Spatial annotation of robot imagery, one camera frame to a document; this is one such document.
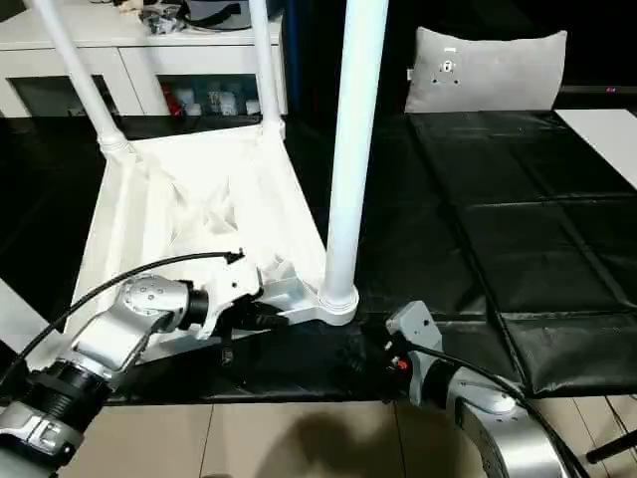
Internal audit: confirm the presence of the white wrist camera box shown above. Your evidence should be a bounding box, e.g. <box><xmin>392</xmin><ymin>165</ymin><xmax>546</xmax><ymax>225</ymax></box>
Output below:
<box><xmin>385</xmin><ymin>303</ymin><xmax>445</xmax><ymax>358</ymax></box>
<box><xmin>197</xmin><ymin>261</ymin><xmax>266</xmax><ymax>338</ymax></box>

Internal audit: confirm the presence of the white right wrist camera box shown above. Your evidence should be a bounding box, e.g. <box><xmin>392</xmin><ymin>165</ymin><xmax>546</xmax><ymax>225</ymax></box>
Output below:
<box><xmin>385</xmin><ymin>303</ymin><xmax>445</xmax><ymax>358</ymax></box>

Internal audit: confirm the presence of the white plastic table top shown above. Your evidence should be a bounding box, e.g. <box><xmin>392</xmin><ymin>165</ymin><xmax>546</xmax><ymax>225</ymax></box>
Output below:
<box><xmin>60</xmin><ymin>121</ymin><xmax>361</xmax><ymax>365</ymax></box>

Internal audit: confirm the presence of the white flat board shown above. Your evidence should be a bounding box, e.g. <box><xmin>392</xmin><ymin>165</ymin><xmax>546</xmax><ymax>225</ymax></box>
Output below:
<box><xmin>555</xmin><ymin>108</ymin><xmax>637</xmax><ymax>190</ymax></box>

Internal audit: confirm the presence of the grey bag with black strap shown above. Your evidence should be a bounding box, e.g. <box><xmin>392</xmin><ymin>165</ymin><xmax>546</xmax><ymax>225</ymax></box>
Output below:
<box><xmin>184</xmin><ymin>0</ymin><xmax>286</xmax><ymax>31</ymax></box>

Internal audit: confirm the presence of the colourful clutter bundle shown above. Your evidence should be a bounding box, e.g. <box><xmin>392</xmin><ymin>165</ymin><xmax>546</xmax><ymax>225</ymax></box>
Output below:
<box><xmin>114</xmin><ymin>0</ymin><xmax>188</xmax><ymax>37</ymax></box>

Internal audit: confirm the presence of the white sideboard cabinet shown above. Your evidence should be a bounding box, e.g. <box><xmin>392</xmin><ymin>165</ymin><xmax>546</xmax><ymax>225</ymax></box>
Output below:
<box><xmin>0</xmin><ymin>0</ymin><xmax>290</xmax><ymax>119</ymax></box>

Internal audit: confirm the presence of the black floor stand leg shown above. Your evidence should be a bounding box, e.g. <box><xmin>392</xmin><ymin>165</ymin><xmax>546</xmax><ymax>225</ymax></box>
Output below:
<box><xmin>585</xmin><ymin>430</ymin><xmax>637</xmax><ymax>465</ymax></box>

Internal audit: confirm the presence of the grey pillow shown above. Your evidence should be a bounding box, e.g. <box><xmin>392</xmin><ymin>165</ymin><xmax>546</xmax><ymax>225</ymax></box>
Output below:
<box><xmin>403</xmin><ymin>27</ymin><xmax>568</xmax><ymax>114</ymax></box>

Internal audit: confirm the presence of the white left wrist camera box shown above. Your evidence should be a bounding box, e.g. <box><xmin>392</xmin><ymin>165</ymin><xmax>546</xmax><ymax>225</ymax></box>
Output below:
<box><xmin>197</xmin><ymin>261</ymin><xmax>266</xmax><ymax>338</ymax></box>

